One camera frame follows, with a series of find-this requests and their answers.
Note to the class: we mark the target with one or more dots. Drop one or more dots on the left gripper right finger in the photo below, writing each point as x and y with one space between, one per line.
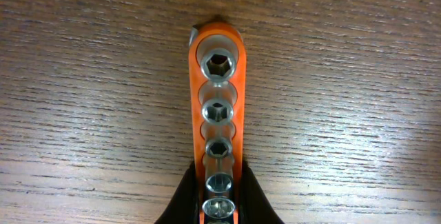
254 207

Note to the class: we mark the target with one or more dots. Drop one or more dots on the orange bit holder strip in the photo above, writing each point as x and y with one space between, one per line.
217 61

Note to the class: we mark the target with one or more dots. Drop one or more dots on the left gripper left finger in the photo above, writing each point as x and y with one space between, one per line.
182 208

